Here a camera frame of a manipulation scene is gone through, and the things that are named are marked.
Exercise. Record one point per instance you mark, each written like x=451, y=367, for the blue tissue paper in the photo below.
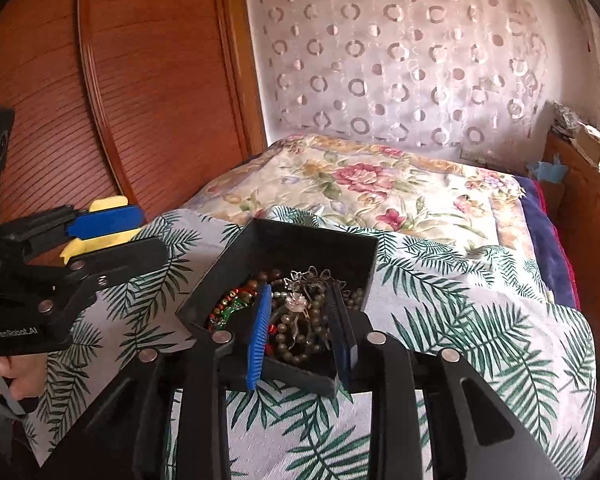
x=550, y=170

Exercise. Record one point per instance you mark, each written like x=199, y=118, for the crumpled grey bag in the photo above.
x=567, y=120

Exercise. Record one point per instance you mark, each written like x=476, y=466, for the yellow plush toy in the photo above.
x=107, y=203

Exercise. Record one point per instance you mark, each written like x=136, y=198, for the floral quilt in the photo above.
x=360, y=175

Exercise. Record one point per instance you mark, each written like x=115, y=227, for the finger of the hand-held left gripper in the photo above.
x=105, y=222
x=125, y=260

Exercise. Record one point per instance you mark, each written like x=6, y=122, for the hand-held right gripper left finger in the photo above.
x=260, y=335

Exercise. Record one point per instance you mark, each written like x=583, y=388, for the wooden cabinet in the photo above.
x=590, y=210

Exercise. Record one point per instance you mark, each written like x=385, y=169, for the leaf print cloth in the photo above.
x=455, y=285

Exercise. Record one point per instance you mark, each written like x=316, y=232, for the wooden headboard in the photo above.
x=155, y=85

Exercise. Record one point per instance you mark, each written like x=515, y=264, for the person's left hand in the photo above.
x=15, y=372

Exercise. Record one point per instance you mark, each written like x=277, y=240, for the sheer circle pattern curtain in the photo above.
x=405, y=60

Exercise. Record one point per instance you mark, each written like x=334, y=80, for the beige window curtain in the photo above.
x=597, y=60

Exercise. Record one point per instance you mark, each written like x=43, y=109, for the black jewelry box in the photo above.
x=300, y=240

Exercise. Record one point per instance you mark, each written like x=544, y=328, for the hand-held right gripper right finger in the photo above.
x=342, y=335

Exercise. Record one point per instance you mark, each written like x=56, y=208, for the silver hair comb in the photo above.
x=307, y=280

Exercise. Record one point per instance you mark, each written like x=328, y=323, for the cardboard box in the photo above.
x=595, y=145

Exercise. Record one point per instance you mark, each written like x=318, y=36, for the purple blanket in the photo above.
x=545, y=230

